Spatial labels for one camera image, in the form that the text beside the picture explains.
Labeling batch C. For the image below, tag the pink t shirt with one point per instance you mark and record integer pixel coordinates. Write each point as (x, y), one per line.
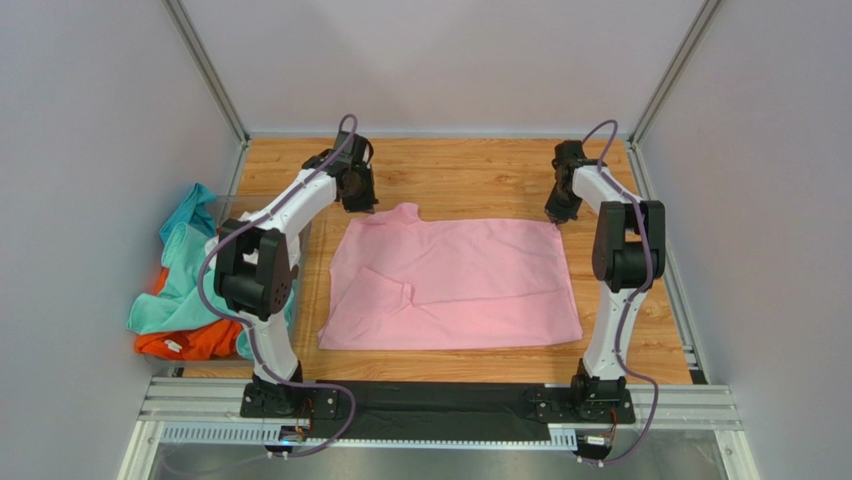
(398, 282)

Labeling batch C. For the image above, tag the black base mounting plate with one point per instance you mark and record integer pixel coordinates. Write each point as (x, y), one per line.
(435, 411)

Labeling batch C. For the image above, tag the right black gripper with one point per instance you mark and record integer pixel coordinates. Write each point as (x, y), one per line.
(559, 203)

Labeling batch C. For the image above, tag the orange t shirt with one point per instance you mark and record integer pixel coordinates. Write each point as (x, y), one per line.
(193, 339)

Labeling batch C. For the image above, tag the aluminium frame rail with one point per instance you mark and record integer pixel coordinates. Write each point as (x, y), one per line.
(206, 411)

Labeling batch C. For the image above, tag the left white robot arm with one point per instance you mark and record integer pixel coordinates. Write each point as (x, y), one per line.
(259, 308)

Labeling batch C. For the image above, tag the teal t shirt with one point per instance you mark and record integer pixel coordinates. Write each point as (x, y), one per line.
(180, 286)

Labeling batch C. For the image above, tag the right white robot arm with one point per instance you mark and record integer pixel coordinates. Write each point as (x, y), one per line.
(628, 255)

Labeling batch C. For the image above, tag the white t shirt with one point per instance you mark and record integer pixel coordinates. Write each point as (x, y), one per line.
(263, 252)

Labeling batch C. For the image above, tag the blue t shirt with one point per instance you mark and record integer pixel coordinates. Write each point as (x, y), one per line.
(193, 211)

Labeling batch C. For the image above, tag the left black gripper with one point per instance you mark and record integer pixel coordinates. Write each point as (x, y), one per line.
(367, 203)

